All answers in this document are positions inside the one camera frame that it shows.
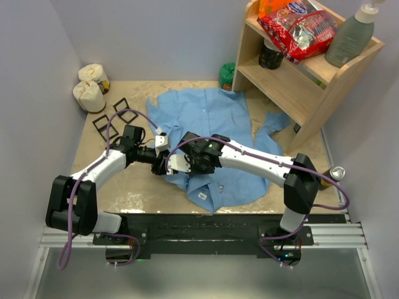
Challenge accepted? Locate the black stand front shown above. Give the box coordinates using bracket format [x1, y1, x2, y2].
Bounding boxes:
[92, 114, 119, 141]

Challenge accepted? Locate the dark jar on shelf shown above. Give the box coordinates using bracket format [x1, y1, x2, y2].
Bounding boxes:
[258, 39, 284, 70]

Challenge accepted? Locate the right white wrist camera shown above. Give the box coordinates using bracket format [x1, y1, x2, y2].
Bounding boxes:
[166, 154, 191, 175]

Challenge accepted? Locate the purple cable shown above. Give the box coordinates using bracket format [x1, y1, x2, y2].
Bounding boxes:
[57, 108, 163, 270]
[165, 136, 350, 211]

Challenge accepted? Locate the black stand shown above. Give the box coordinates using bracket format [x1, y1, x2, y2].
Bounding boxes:
[92, 114, 119, 141]
[113, 98, 138, 125]

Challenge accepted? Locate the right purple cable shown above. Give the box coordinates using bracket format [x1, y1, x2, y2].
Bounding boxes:
[165, 136, 350, 211]

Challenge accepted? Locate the green pump bottle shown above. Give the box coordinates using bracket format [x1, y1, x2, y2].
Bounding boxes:
[325, 0, 384, 67]

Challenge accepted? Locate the white cloth bag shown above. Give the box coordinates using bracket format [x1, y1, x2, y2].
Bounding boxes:
[72, 80, 106, 113]
[78, 64, 110, 95]

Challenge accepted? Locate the dark glass bottle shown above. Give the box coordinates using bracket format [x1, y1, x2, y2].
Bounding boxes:
[319, 166, 345, 190]

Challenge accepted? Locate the red candy bag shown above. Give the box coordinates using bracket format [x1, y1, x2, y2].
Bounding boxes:
[257, 1, 342, 64]

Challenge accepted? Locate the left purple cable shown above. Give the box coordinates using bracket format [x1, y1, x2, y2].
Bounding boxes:
[57, 108, 163, 270]

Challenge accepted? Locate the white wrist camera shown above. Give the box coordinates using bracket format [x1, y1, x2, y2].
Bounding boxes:
[166, 154, 191, 175]
[155, 133, 170, 154]

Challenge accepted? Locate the orange snack box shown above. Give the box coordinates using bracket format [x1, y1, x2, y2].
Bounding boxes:
[258, 0, 291, 18]

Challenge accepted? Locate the wooden shelf unit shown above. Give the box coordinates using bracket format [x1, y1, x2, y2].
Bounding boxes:
[232, 1, 384, 153]

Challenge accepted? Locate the white cloth bag front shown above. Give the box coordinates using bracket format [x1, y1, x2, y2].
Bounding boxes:
[72, 80, 106, 113]

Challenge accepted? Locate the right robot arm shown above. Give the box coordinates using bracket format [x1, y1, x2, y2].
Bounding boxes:
[178, 132, 320, 245]

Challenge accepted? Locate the black stand rear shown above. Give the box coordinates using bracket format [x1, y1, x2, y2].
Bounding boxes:
[113, 98, 138, 125]

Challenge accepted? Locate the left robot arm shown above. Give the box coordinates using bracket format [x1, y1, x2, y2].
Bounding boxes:
[46, 125, 170, 244]

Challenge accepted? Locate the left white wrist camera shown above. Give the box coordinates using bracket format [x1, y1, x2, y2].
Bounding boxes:
[155, 133, 170, 154]

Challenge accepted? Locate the white cloth bag rear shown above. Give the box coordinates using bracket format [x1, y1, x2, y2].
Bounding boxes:
[78, 64, 110, 95]

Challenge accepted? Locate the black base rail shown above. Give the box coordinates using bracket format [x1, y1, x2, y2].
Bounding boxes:
[93, 214, 314, 264]

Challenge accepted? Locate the green lidded container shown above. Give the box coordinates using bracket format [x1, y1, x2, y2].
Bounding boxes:
[219, 63, 235, 91]

